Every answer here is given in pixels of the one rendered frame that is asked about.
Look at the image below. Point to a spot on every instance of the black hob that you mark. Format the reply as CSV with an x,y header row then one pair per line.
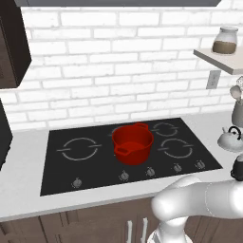
x,y
95,167

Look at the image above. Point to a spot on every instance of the black appliance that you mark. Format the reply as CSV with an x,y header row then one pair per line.
x,y
4,136

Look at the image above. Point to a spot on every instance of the pale wall shelf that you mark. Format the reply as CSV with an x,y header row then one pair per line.
x,y
226,61

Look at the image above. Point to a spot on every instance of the grey hob knob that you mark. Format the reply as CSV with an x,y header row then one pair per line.
x,y
150,171
199,164
177,167
123,175
76,183

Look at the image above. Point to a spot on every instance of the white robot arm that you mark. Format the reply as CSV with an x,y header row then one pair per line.
x,y
196,199

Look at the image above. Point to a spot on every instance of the pale wooden spoon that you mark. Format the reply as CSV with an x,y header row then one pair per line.
x,y
234,92

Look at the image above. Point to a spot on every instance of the grey extractor hood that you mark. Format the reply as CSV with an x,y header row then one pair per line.
x,y
117,3

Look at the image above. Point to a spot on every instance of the dark brown cupboard door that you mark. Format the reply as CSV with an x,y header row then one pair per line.
x,y
101,226
215,231
152,226
28,232

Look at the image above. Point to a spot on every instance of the dark wall cupboard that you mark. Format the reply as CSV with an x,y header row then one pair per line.
x,y
12,44

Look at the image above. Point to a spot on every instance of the glass jar with brown contents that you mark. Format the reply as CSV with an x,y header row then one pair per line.
x,y
225,42

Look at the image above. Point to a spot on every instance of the grey wall socket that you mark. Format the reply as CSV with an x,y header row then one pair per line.
x,y
213,79

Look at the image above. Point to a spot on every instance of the grey utensil pot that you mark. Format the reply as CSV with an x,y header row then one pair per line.
x,y
238,115

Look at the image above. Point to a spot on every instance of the grey kitchen tool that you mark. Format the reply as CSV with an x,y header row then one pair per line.
x,y
239,83

